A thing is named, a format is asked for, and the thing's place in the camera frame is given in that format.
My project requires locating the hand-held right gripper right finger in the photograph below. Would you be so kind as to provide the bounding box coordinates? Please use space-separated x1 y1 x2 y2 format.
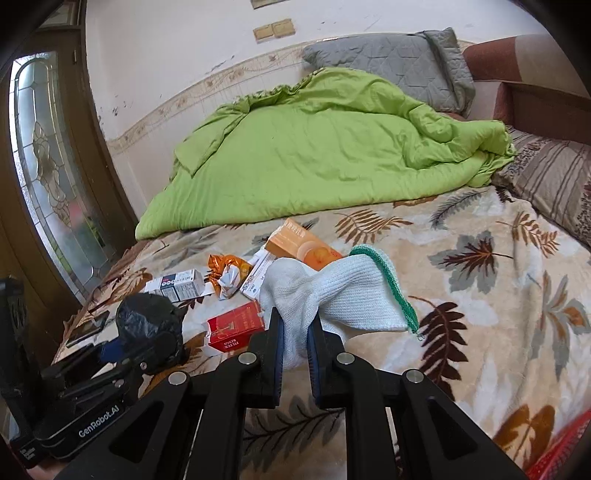
307 318 529 480

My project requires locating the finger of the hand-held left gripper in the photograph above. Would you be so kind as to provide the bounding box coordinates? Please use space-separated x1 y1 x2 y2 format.
41 339 129 385
108 348 185 398

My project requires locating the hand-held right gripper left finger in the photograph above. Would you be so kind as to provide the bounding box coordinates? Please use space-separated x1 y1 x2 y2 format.
55 307 284 480

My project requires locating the black plastic bag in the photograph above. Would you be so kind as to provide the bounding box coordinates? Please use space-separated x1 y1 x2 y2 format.
115 294 188 365

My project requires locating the white knit glove green cuff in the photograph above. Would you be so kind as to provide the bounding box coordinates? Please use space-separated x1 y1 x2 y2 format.
259 246 423 370

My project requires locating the white medicine box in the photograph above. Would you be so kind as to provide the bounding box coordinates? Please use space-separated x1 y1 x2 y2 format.
144 269 215 303

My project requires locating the orange snack wrapper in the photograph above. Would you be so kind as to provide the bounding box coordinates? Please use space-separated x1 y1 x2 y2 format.
206 254 254 301

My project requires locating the black phone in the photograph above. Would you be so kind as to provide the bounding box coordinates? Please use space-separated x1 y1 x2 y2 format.
66 310 110 348

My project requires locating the red cigarette box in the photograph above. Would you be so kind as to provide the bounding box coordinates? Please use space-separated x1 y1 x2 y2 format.
206 301 266 354

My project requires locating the long white cardboard box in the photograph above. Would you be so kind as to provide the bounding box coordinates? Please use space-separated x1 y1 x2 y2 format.
240 251 278 298

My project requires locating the dark upright object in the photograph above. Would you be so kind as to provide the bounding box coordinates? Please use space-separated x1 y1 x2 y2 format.
0 276 29 416

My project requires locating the orange cardboard box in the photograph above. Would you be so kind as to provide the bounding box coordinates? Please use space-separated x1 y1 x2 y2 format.
264 220 345 272

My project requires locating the leaf print blanket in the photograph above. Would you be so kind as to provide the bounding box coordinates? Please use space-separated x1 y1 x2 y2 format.
51 185 591 480

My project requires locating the wooden door with stained glass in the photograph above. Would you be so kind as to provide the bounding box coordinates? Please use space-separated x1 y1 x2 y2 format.
0 28 139 370

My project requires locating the green quilt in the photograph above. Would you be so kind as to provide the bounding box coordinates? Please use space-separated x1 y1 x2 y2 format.
135 67 517 241

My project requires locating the red woven mat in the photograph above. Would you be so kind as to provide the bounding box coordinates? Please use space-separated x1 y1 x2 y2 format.
526 420 591 480

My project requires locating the striped brown pillow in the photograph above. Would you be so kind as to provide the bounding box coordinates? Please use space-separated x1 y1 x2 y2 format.
492 124 591 250

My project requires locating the grey quilted pillow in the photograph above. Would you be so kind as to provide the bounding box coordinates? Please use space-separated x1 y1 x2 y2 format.
302 28 476 116

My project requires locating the brown headboard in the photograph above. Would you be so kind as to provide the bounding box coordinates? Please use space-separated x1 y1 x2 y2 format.
462 34 591 144

